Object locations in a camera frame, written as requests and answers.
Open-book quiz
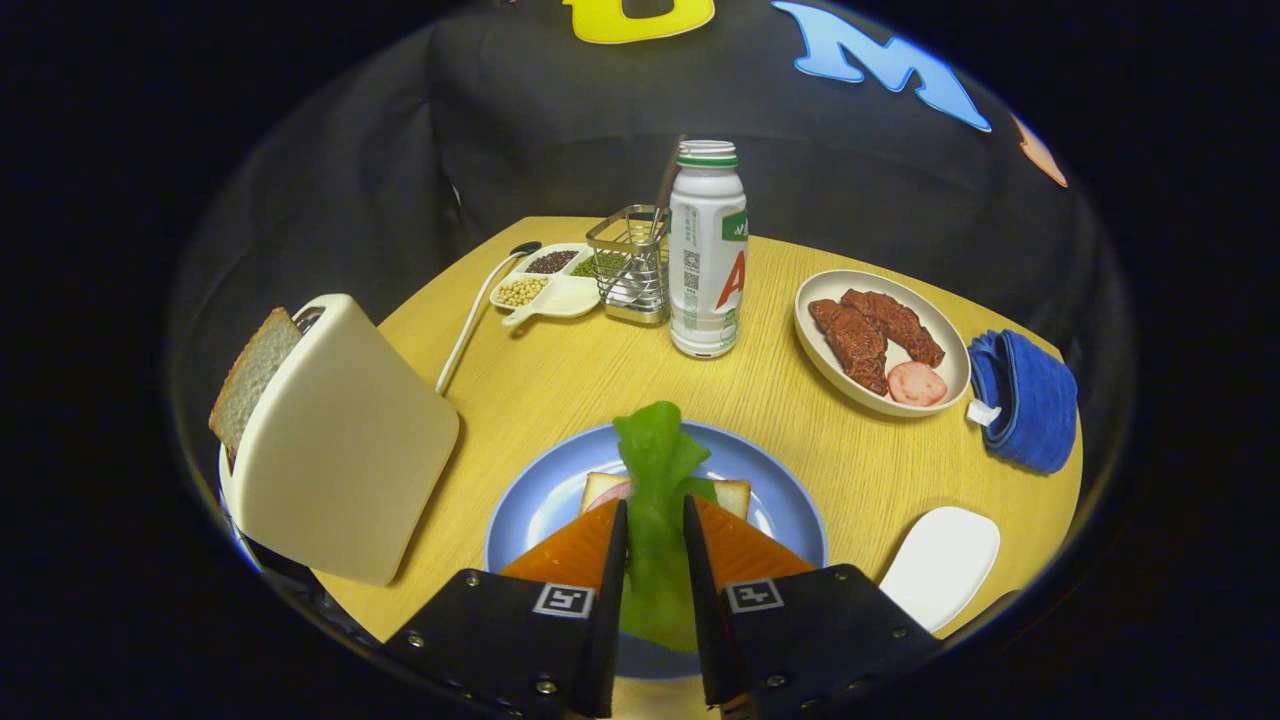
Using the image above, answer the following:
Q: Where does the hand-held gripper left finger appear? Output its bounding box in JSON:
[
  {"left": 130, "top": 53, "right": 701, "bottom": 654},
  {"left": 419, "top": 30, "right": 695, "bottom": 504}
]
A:
[{"left": 385, "top": 498, "right": 629, "bottom": 719}]

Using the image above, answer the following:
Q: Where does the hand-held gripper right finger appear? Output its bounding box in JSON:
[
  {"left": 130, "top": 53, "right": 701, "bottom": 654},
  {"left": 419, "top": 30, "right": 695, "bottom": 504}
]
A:
[{"left": 683, "top": 494, "right": 941, "bottom": 716}]

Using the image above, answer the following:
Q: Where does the green lettuce leaf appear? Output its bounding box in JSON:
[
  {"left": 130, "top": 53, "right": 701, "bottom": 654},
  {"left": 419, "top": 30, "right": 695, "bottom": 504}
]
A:
[{"left": 612, "top": 401, "right": 719, "bottom": 653}]

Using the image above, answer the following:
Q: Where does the white bread slice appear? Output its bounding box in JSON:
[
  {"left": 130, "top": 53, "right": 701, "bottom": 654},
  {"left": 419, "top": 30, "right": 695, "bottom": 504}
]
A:
[
  {"left": 208, "top": 307, "right": 304, "bottom": 461},
  {"left": 580, "top": 471, "right": 753, "bottom": 521}
]

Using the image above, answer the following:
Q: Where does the blue round plate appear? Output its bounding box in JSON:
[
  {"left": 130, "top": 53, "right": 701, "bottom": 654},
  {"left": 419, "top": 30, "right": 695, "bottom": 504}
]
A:
[{"left": 484, "top": 420, "right": 829, "bottom": 681}]

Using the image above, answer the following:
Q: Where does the white square plate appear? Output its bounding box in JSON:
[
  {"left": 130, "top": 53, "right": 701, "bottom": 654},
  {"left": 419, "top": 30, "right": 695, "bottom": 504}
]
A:
[{"left": 878, "top": 506, "right": 1001, "bottom": 634}]

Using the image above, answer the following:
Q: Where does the cream toaster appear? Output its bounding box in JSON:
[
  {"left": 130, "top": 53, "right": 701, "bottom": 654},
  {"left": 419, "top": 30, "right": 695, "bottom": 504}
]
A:
[{"left": 218, "top": 293, "right": 461, "bottom": 587}]

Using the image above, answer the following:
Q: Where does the brown meat slice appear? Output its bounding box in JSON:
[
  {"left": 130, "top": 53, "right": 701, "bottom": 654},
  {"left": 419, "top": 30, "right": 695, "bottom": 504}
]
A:
[
  {"left": 841, "top": 289, "right": 946, "bottom": 368},
  {"left": 808, "top": 298, "right": 889, "bottom": 396}
]

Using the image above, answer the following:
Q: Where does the white sectioned bean dish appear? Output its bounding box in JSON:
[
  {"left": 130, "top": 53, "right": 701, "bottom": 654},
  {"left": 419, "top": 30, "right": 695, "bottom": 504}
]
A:
[{"left": 489, "top": 243, "right": 603, "bottom": 328}]

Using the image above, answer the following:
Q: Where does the white drink bottle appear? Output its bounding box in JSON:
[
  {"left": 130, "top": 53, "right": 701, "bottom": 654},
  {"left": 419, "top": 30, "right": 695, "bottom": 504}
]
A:
[{"left": 668, "top": 140, "right": 749, "bottom": 359}]

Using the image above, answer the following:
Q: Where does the beige round plate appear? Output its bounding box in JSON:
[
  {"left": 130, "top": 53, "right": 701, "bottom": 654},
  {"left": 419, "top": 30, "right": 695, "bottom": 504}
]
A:
[{"left": 794, "top": 269, "right": 972, "bottom": 418}]

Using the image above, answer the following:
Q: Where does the blue towel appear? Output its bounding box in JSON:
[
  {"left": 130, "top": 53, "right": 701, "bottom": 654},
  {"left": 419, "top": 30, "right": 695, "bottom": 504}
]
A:
[{"left": 966, "top": 329, "right": 1079, "bottom": 475}]

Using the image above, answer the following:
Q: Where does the black backdrop cloth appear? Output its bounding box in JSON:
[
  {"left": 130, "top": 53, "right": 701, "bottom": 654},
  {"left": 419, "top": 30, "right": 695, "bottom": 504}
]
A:
[{"left": 170, "top": 0, "right": 1136, "bottom": 481}]

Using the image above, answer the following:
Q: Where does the white toaster cable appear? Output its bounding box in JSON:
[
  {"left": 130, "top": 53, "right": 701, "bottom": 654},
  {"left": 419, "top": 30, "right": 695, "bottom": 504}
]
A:
[{"left": 435, "top": 240, "right": 543, "bottom": 396}]

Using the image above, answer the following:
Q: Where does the wire chopstick holder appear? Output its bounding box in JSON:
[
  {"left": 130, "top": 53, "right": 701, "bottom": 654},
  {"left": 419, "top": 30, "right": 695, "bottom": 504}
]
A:
[{"left": 586, "top": 204, "right": 673, "bottom": 326}]

